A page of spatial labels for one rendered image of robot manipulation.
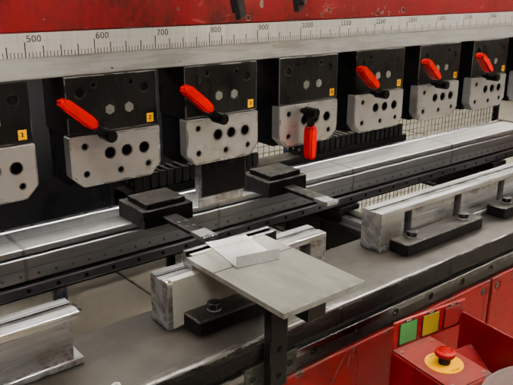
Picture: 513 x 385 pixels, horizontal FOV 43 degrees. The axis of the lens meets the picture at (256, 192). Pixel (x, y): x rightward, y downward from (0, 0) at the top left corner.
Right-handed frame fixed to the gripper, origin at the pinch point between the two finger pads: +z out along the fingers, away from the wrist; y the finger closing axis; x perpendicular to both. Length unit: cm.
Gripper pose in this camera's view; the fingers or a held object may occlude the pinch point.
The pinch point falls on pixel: (269, 8)
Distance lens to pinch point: 99.4
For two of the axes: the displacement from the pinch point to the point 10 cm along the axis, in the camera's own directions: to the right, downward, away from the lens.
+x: 3.2, -4.3, 8.4
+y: 9.3, -0.2, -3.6
